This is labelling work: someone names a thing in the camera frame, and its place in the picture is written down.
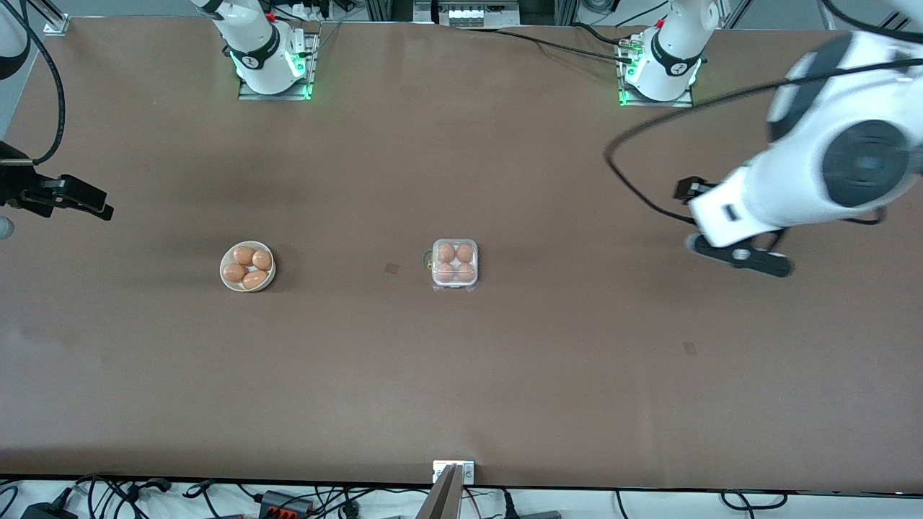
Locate white egg box clear lid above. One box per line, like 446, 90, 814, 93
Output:
430, 239, 480, 293

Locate white round bowl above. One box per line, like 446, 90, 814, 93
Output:
219, 241, 277, 293

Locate white power strip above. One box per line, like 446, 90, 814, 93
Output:
436, 0, 521, 28

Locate black power adapter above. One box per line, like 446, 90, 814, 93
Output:
22, 501, 77, 519

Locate black orange connector block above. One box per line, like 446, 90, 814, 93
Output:
258, 490, 315, 517

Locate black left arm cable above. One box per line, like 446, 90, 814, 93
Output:
603, 58, 923, 226

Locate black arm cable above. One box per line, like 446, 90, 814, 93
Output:
603, 58, 923, 226
7, 0, 67, 167

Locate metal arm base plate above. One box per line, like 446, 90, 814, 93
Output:
237, 29, 319, 101
617, 32, 697, 109

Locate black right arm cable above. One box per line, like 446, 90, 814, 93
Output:
7, 0, 67, 167

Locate black table cable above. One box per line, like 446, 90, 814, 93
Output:
461, 26, 630, 64

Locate black looped floor cable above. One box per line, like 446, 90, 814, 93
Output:
720, 489, 788, 513

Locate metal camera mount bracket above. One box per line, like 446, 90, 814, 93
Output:
433, 460, 475, 485

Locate grey camera mount pole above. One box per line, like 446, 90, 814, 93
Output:
415, 465, 462, 519

